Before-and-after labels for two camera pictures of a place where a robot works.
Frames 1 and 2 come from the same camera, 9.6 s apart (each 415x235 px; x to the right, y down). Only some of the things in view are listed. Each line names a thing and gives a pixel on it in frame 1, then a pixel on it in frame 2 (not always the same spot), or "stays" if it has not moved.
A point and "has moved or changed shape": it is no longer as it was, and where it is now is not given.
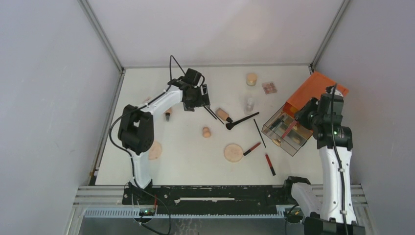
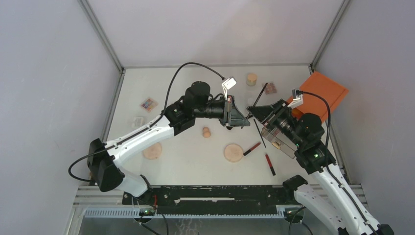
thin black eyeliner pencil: [259, 132] stays
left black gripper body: [197, 100] -> [221, 110]
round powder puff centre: [233, 153] stays
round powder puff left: [155, 152] stays
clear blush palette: [269, 87] stays
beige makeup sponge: [206, 133] stays
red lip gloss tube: [254, 147] stays
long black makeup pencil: [210, 112] has moved or changed shape
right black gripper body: [309, 114] -> [281, 120]
